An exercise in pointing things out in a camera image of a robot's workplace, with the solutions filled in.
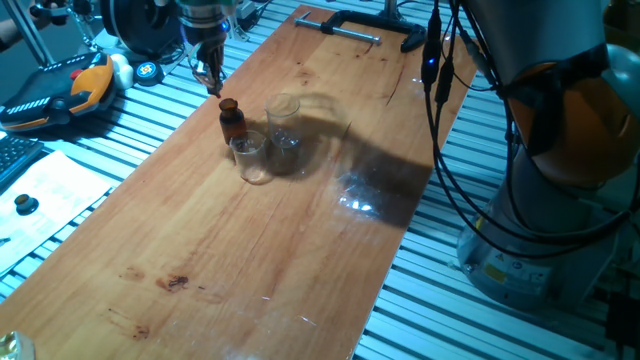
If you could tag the black C-clamp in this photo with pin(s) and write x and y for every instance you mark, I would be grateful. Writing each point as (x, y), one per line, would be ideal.
(370, 20)

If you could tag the person hand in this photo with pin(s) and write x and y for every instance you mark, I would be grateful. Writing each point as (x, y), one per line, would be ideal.
(47, 14)

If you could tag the grey metal frame rod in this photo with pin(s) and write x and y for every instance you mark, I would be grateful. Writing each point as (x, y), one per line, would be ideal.
(32, 35)
(80, 22)

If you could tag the black orange teach pendant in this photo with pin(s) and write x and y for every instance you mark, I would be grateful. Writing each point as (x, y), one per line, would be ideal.
(45, 95)

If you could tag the black keyboard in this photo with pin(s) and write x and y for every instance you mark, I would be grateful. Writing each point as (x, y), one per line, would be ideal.
(17, 160)

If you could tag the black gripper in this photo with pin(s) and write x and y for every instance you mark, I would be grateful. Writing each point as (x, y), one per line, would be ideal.
(205, 37)

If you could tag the white printed paper sheet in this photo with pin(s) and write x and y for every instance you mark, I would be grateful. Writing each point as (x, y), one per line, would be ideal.
(55, 200)

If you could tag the aluminium upright profile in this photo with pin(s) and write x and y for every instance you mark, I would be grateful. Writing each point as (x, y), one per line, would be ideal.
(239, 25)

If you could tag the tan slanted frame post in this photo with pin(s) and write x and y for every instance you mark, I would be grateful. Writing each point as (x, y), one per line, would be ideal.
(392, 10)

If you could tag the small clear glass beaker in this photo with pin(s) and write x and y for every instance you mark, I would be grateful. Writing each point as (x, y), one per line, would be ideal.
(250, 160)

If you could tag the wooden board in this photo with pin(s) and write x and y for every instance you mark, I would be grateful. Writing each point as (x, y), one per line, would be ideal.
(200, 225)

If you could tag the brown glass bottle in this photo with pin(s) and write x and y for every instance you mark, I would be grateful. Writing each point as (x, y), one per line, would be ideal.
(232, 125)

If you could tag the black bottle cap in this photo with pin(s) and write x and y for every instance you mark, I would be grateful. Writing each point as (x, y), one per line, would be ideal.
(26, 204)

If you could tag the black filament spool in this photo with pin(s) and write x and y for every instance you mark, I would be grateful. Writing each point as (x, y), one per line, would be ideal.
(140, 25)

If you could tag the person forearm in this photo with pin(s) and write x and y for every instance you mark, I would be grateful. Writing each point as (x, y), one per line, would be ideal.
(15, 35)

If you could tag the glass dropper red bulb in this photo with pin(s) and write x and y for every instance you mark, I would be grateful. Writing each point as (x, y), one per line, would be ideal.
(216, 92)

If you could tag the tall clear glass beaker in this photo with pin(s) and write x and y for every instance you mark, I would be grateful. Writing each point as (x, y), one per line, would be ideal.
(283, 122)

